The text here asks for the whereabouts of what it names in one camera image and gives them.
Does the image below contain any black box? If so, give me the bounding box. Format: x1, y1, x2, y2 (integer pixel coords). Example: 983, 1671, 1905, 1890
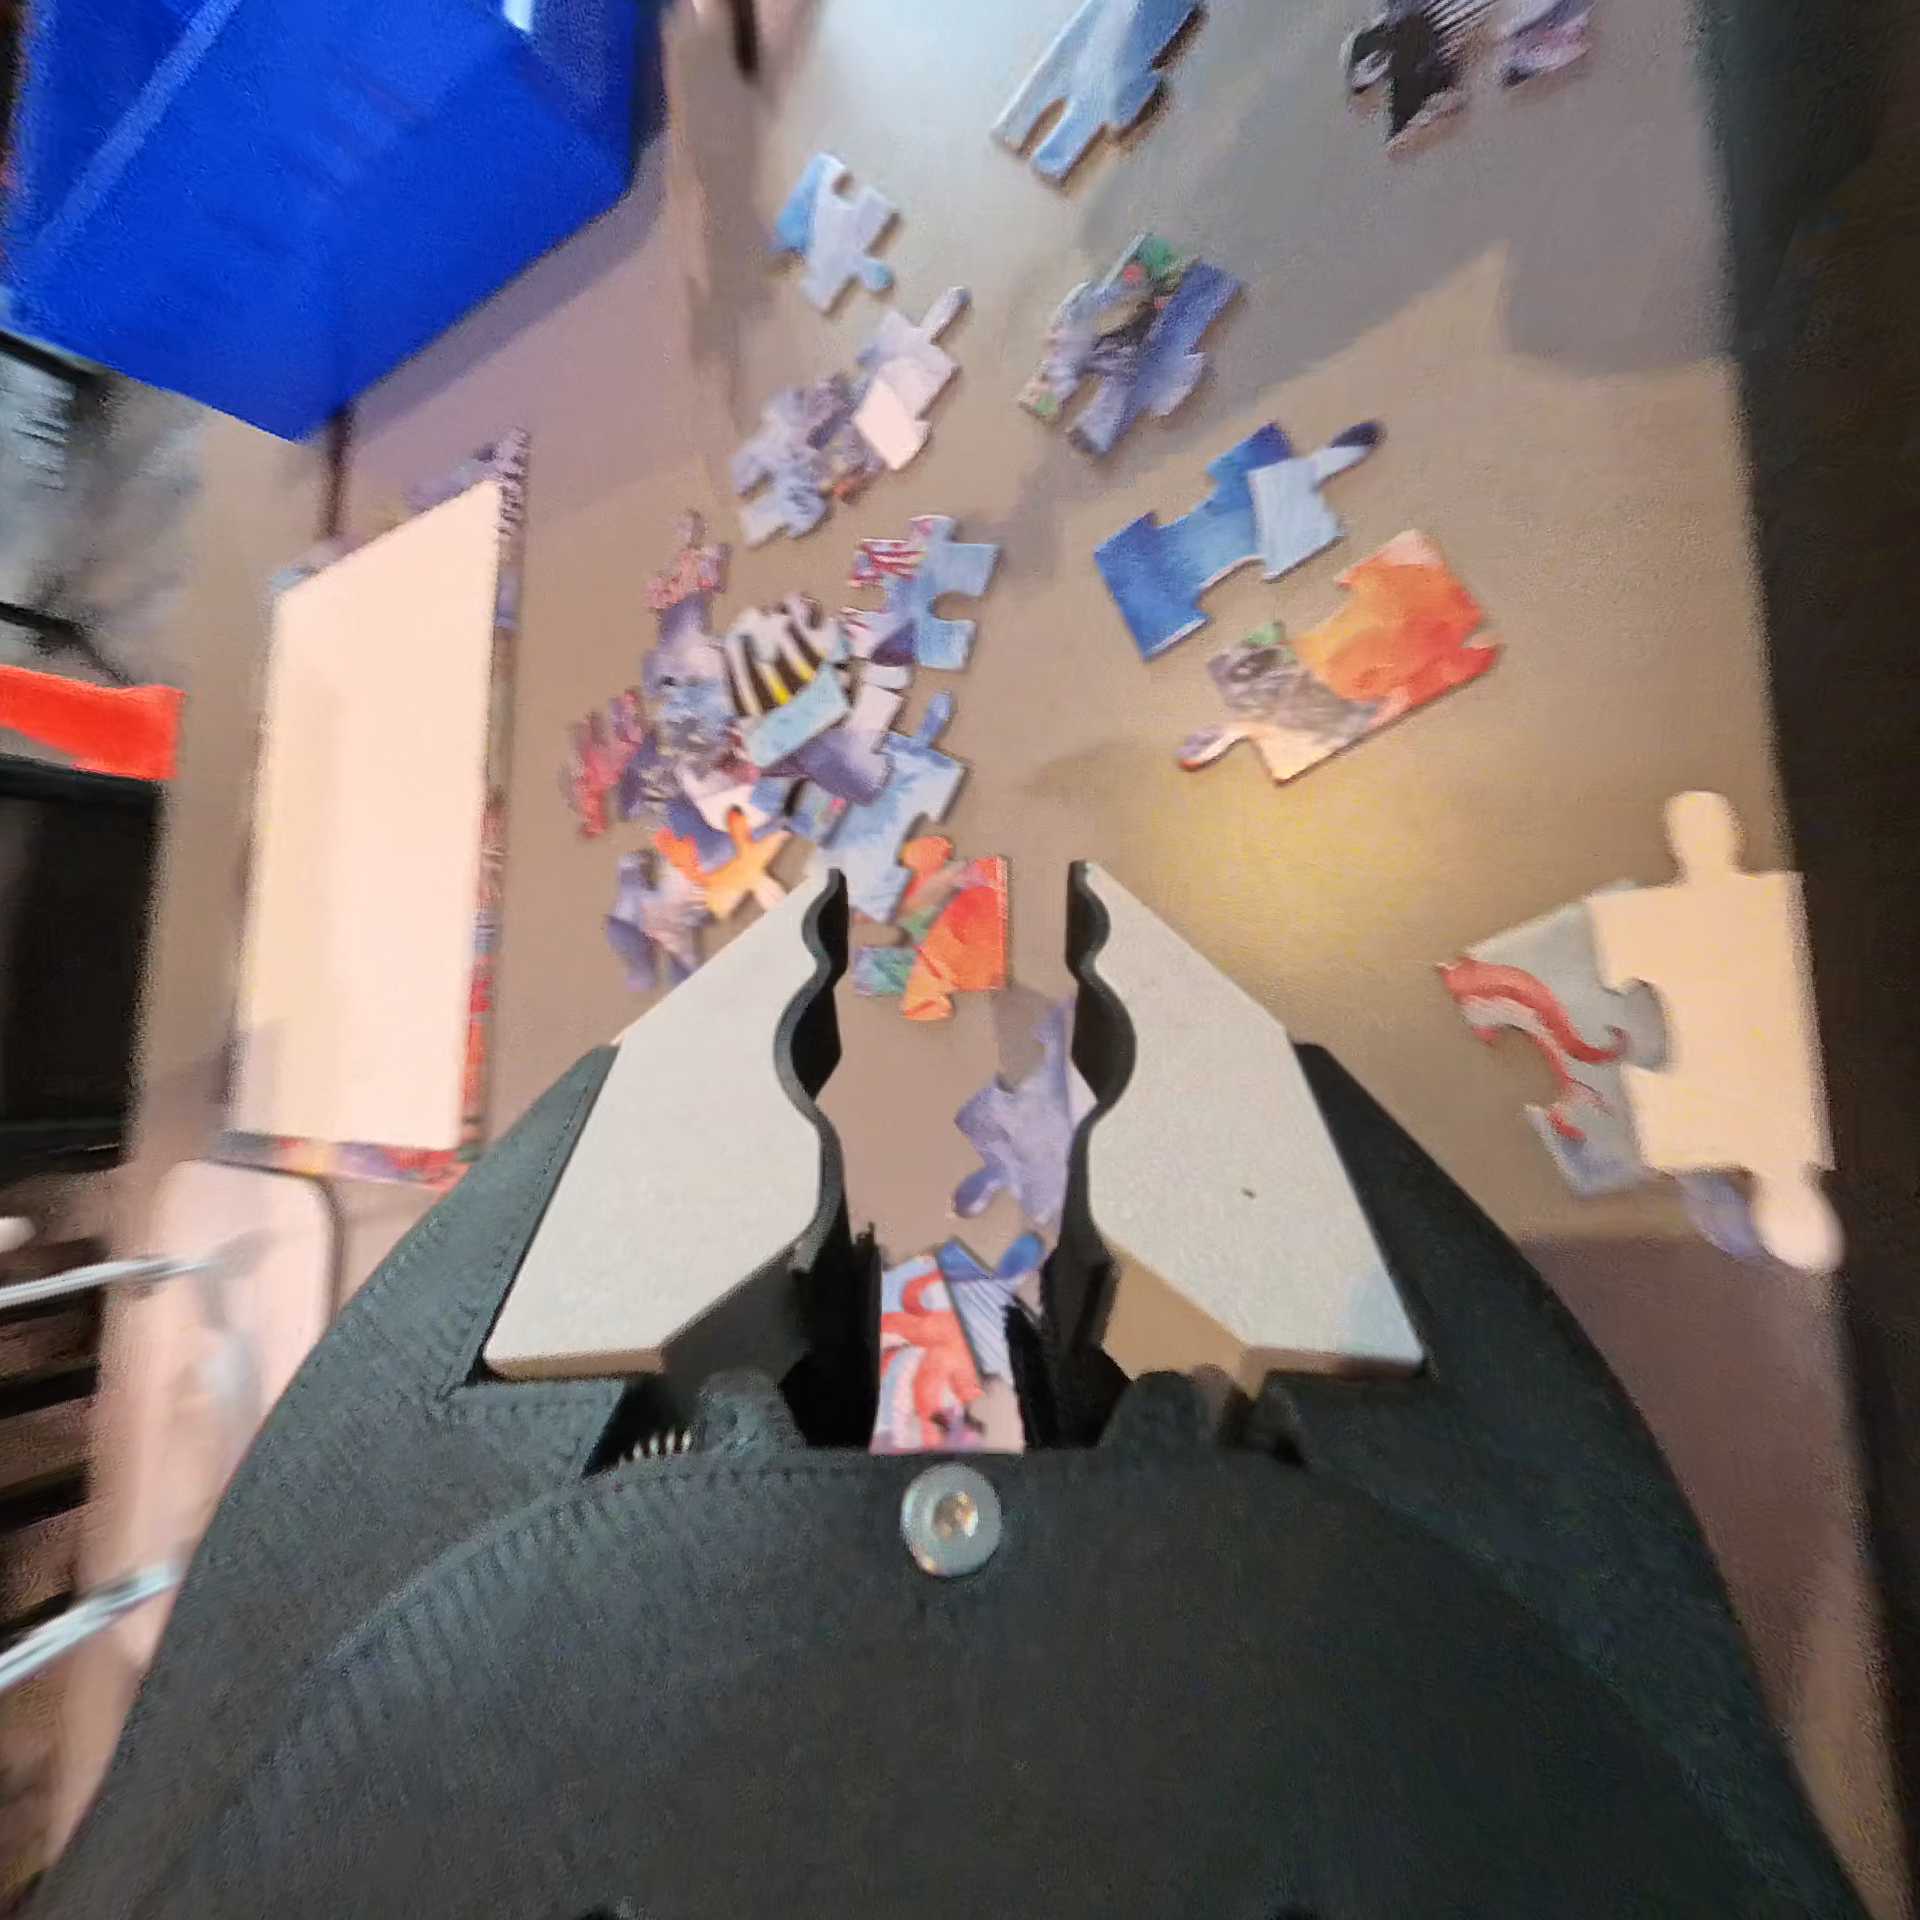
0, 756, 165, 1160

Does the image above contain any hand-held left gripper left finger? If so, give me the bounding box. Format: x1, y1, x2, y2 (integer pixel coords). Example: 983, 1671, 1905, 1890
482, 870, 883, 1449

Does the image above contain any puzzle board with colourful border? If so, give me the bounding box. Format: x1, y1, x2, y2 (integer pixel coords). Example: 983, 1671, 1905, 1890
217, 433, 532, 1189

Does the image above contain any red object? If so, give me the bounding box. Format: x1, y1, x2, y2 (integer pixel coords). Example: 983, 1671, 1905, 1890
0, 664, 185, 783

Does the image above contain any dark wooden furniture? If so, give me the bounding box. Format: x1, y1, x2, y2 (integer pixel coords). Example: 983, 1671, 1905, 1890
0, 1230, 110, 1629

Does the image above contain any dark perforated panel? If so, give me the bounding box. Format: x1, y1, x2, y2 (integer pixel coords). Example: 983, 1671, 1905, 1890
1695, 0, 1920, 1920

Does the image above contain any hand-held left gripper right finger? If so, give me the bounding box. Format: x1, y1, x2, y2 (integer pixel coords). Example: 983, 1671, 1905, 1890
1005, 862, 1428, 1449

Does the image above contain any pile of jigsaw puzzle pieces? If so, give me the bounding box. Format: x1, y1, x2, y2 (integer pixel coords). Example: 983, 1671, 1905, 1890
561, 0, 1845, 1455

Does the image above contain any blue plastic bin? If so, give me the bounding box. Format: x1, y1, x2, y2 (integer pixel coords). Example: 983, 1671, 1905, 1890
0, 0, 671, 443

